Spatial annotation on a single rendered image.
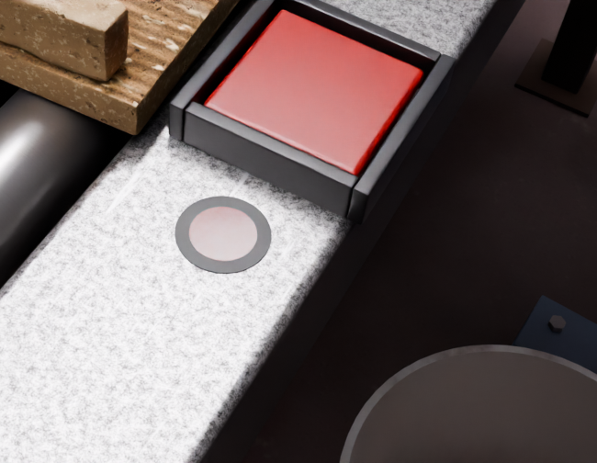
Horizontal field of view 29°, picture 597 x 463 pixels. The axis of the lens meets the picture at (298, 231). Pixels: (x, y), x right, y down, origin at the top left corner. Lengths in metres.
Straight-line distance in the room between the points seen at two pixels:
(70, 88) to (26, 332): 0.09
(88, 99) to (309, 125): 0.08
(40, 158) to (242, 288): 0.08
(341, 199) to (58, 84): 0.10
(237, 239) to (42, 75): 0.09
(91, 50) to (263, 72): 0.06
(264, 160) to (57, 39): 0.08
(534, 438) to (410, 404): 0.14
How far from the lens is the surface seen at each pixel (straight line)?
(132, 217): 0.38
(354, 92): 0.41
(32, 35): 0.40
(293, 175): 0.39
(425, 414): 1.10
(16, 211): 0.39
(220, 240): 0.38
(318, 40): 0.43
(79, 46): 0.39
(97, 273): 0.37
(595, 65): 1.87
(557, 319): 1.51
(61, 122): 0.41
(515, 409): 1.11
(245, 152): 0.39
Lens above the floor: 1.22
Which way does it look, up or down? 52 degrees down
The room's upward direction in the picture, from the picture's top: 10 degrees clockwise
